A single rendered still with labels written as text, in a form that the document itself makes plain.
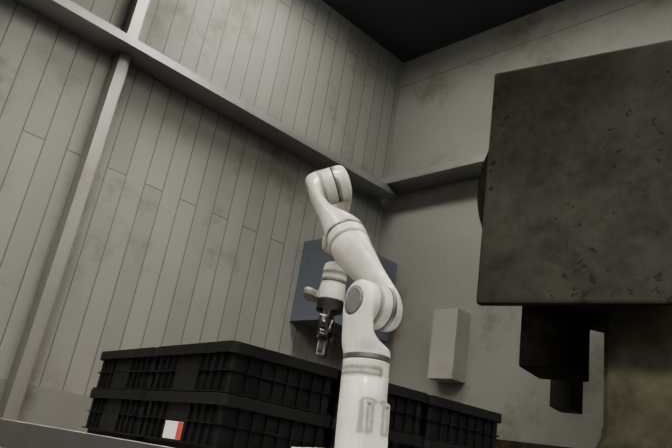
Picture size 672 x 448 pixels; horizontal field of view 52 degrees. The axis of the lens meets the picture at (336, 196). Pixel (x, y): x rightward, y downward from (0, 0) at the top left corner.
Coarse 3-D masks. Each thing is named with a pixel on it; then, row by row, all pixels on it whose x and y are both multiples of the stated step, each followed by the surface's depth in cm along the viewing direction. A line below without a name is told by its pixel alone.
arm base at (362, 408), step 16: (352, 368) 130; (368, 368) 129; (384, 368) 130; (352, 384) 128; (368, 384) 128; (384, 384) 129; (352, 400) 127; (368, 400) 126; (384, 400) 129; (352, 416) 126; (368, 416) 125; (384, 416) 127; (336, 432) 127; (352, 432) 124; (368, 432) 124; (384, 432) 126
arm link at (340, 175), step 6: (330, 168) 170; (336, 168) 169; (342, 168) 169; (336, 174) 168; (342, 174) 168; (336, 180) 167; (342, 180) 167; (348, 180) 168; (336, 186) 167; (342, 186) 167; (348, 186) 168; (342, 192) 168; (348, 192) 169; (342, 198) 169; (348, 198) 171; (336, 204) 179; (342, 204) 177; (348, 204) 175; (348, 210) 178
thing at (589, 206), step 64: (576, 64) 335; (640, 64) 317; (512, 128) 340; (576, 128) 321; (640, 128) 304; (512, 192) 326; (576, 192) 309; (640, 192) 293; (512, 256) 313; (576, 256) 297; (640, 256) 282; (576, 320) 342; (640, 320) 303; (576, 384) 379; (640, 384) 293
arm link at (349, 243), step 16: (352, 224) 153; (336, 240) 151; (352, 240) 149; (368, 240) 151; (336, 256) 151; (352, 256) 148; (368, 256) 147; (352, 272) 148; (368, 272) 146; (384, 272) 145; (400, 304) 137; (400, 320) 137
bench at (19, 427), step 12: (0, 420) 110; (12, 420) 107; (0, 432) 108; (12, 432) 105; (24, 432) 102; (36, 432) 99; (48, 432) 97; (60, 432) 94; (72, 432) 92; (84, 432) 148; (0, 444) 107; (12, 444) 104; (24, 444) 101; (36, 444) 98; (48, 444) 95; (60, 444) 93; (72, 444) 90; (84, 444) 88; (96, 444) 86; (108, 444) 84; (120, 444) 82; (132, 444) 80; (144, 444) 78
